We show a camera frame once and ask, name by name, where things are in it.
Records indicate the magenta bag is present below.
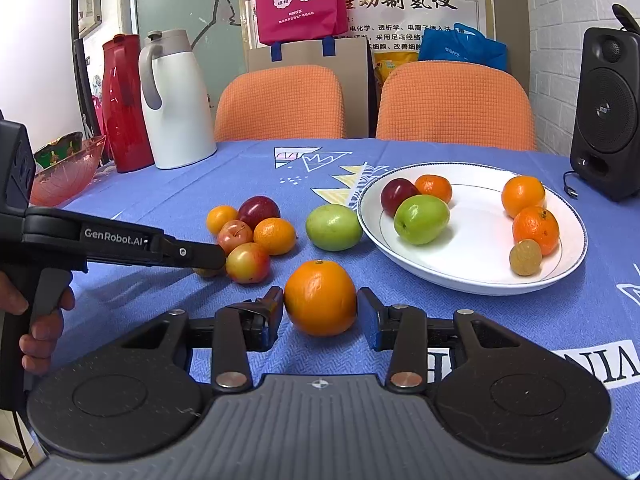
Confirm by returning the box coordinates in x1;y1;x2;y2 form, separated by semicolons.
250;0;349;46

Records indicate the orange chair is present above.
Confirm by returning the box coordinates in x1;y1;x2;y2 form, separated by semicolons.
214;65;347;143
375;61;538;154

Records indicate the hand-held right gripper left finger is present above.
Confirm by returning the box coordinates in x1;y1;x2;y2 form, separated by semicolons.
117;286;286;395

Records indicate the large orange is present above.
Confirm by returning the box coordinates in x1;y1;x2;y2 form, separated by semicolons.
283;259;358;338

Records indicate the red thermos jug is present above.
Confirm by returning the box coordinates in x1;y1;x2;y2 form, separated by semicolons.
101;34;156;175

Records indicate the dark red plum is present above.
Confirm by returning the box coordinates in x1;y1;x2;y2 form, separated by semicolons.
237;195;281;231
380;178;421;219

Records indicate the person's left hand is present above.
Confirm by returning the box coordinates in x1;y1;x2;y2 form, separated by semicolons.
0;270;77;377

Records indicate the brown paper bag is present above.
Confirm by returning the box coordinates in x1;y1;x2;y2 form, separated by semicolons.
245;36;379;140

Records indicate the pink glass bowl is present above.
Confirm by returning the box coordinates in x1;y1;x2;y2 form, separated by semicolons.
30;135;108;208

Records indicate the wall poster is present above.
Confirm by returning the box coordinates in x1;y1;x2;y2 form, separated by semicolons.
340;0;496;69

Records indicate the black speaker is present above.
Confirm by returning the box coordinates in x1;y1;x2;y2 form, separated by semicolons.
569;26;640;203

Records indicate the black pole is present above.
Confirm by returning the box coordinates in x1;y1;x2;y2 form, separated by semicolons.
70;0;101;139

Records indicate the blue printed tablecloth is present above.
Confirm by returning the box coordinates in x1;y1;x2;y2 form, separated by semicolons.
49;137;640;478

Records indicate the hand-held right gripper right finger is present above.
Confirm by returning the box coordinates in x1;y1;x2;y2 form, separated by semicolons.
356;287;524;395

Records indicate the green jujube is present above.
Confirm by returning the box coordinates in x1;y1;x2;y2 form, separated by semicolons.
393;194;450;246
305;204;363;252

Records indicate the small orange tangerine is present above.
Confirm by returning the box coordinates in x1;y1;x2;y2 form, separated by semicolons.
206;205;240;236

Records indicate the blue bag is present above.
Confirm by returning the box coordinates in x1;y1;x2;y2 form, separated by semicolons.
417;22;509;72

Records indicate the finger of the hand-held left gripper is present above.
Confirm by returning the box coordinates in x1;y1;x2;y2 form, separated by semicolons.
149;233;228;271

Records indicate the red yellow plum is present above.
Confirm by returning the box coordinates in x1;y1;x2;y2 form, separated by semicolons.
217;220;255;256
225;242;272;285

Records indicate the orange mandarin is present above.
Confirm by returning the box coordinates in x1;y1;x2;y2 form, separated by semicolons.
501;175;547;220
414;174;453;205
512;206;560;257
253;217;298;256

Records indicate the green yellow patterned object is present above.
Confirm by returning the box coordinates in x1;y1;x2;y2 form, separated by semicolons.
34;131;84;169

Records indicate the white plate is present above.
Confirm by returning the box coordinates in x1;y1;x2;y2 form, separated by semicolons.
356;161;589;297

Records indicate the white thermos jug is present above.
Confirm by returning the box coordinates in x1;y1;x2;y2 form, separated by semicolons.
138;29;218;170

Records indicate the yellow packet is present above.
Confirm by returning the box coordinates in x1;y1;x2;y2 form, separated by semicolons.
370;50;421;86

